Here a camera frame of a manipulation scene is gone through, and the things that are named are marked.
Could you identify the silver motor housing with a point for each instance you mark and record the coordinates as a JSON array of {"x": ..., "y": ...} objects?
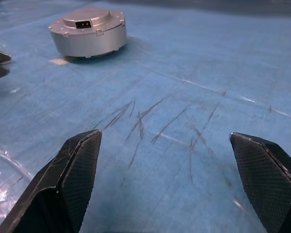
[{"x": 87, "y": 44}]

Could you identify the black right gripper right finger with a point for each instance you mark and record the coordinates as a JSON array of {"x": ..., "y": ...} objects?
[{"x": 269, "y": 184}]

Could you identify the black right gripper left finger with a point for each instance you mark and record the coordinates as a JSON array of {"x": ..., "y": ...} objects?
[{"x": 70, "y": 184}]

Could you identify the pale tape patch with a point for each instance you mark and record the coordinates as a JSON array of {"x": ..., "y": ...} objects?
[{"x": 59, "y": 61}]

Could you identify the silver motor lid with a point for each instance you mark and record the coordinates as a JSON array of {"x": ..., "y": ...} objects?
[{"x": 92, "y": 18}]

